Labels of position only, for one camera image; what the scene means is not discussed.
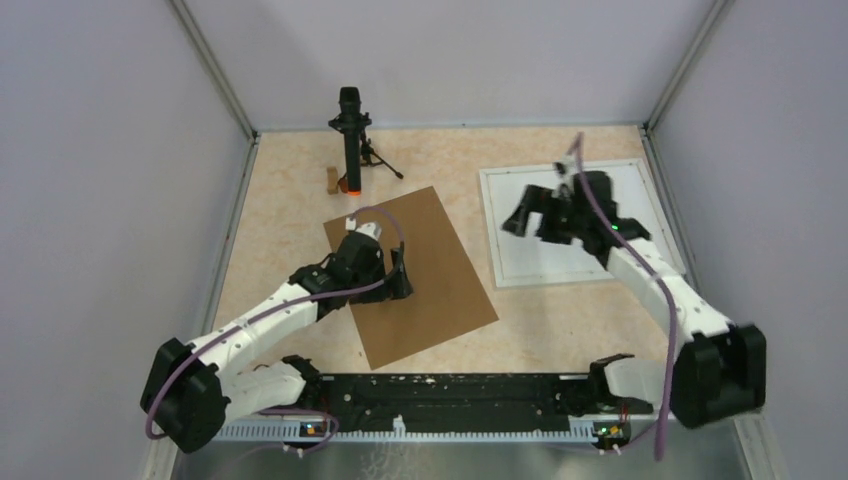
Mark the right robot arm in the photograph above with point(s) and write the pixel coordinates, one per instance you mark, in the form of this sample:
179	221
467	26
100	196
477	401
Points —
715	368

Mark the white picture frame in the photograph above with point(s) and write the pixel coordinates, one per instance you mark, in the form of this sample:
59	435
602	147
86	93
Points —
490	232

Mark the small wooden block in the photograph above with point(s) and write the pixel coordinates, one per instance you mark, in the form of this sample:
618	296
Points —
332	178

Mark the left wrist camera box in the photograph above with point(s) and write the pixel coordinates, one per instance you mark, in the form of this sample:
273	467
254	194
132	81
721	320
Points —
371	230

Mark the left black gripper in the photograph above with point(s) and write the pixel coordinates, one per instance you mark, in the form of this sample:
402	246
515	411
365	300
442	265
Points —
396	286

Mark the brown backing board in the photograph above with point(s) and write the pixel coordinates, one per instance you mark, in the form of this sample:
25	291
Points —
442	326

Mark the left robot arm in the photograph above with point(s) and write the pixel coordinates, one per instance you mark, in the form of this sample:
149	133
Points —
195	388

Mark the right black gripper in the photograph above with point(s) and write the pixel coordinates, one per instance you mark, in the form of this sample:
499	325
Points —
541	200

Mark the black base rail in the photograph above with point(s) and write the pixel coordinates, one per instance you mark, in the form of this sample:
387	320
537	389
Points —
462	403

